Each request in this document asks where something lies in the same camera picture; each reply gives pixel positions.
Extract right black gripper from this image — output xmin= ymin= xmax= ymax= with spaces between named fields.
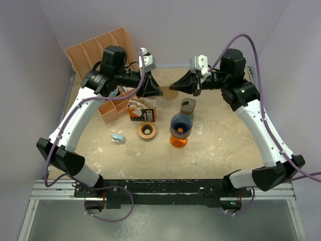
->
xmin=170 ymin=67 xmax=229 ymax=97

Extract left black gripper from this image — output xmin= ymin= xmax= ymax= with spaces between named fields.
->
xmin=114 ymin=67 xmax=163 ymax=98

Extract coffee filter box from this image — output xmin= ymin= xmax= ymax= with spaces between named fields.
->
xmin=127 ymin=97 xmax=156 ymax=123

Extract blue ribbed coffee dripper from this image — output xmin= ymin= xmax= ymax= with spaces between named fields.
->
xmin=171 ymin=113 xmax=193 ymax=133

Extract brown paper coffee filter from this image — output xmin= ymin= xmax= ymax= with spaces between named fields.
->
xmin=159 ymin=86 xmax=179 ymax=101

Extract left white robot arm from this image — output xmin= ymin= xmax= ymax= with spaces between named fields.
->
xmin=37 ymin=46 xmax=162 ymax=197

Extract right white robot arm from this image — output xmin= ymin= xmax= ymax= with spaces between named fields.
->
xmin=169 ymin=49 xmax=305 ymax=196

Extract light blue stapler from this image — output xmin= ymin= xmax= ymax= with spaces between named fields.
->
xmin=111 ymin=134 xmax=126 ymax=143

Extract orange glass carafe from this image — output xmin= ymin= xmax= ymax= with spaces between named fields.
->
xmin=170 ymin=127 xmax=188 ymax=148

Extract peach plastic file organizer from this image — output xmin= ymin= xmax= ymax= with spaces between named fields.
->
xmin=64 ymin=27 xmax=141 ymax=124

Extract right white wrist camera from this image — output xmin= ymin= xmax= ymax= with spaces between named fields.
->
xmin=190 ymin=55 xmax=210 ymax=78

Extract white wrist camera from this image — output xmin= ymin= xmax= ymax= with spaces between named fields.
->
xmin=138 ymin=48 xmax=156 ymax=73
xmin=190 ymin=55 xmax=210 ymax=78

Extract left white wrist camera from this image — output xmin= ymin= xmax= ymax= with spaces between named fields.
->
xmin=138 ymin=48 xmax=156 ymax=73

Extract wooden ring stand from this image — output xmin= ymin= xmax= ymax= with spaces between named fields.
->
xmin=137 ymin=122 xmax=157 ymax=140

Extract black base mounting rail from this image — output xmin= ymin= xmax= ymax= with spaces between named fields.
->
xmin=73 ymin=179 xmax=252 ymax=209

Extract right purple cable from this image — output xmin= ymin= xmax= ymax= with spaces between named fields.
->
xmin=208 ymin=34 xmax=321 ymax=216

